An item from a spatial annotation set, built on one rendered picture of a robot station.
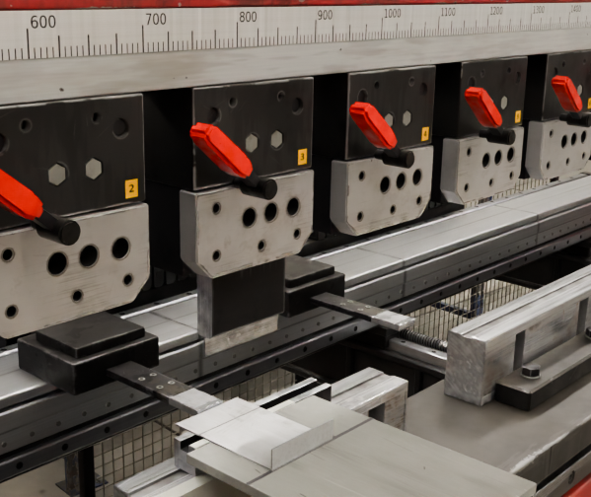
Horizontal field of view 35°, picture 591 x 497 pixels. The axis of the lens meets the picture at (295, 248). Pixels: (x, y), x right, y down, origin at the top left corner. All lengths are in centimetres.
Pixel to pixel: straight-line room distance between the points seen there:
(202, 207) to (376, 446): 29
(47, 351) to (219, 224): 34
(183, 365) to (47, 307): 53
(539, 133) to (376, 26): 39
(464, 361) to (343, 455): 44
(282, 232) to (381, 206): 15
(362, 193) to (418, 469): 28
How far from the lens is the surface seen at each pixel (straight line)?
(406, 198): 102
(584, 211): 212
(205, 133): 74
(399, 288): 156
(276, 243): 87
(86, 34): 71
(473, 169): 113
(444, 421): 127
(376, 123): 90
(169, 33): 76
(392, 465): 89
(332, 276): 133
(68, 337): 109
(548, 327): 145
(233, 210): 82
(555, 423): 130
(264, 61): 84
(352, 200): 95
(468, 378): 131
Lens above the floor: 143
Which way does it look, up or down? 16 degrees down
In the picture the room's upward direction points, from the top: 1 degrees clockwise
